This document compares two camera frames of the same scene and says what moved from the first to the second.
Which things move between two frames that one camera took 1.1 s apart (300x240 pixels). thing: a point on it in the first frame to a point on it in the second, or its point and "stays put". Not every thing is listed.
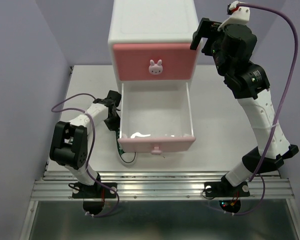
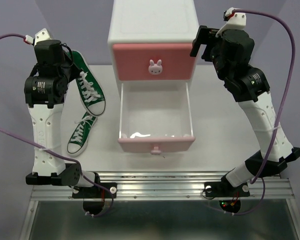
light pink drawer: (155, 117) stays put
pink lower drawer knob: (156, 151) stays put
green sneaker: (127, 158) to (91, 92)
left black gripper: (115, 126) to (68, 56)
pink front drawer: (154, 61) stays put
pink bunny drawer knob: (155, 68) stays put
